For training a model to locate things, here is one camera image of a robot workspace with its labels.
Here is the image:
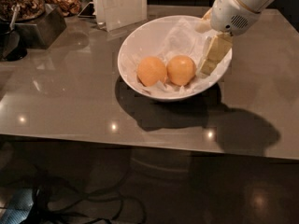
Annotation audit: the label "glass jar of nuts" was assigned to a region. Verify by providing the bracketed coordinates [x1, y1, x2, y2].
[0, 0, 45, 21]

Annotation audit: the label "black cup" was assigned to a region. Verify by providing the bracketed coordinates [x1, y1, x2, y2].
[0, 23, 27, 62]

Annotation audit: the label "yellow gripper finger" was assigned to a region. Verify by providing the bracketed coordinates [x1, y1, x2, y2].
[196, 33, 233, 76]
[195, 9, 212, 34]

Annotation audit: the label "orange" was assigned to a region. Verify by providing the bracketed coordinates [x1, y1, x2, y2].
[136, 56, 167, 87]
[166, 55, 196, 86]

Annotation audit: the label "white ceramic bowl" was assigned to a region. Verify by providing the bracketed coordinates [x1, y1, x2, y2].
[117, 14, 233, 103]

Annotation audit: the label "black floor cables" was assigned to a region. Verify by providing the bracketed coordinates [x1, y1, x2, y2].
[27, 161, 148, 224]

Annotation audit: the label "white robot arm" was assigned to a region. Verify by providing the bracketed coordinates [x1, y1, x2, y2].
[196, 0, 275, 76]

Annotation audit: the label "white paper napkin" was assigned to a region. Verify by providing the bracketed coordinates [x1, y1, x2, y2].
[121, 18, 228, 97]

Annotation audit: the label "metal spoon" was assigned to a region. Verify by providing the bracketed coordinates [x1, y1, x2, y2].
[9, 4, 20, 30]

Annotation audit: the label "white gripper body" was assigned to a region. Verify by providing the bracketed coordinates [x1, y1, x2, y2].
[210, 0, 261, 35]

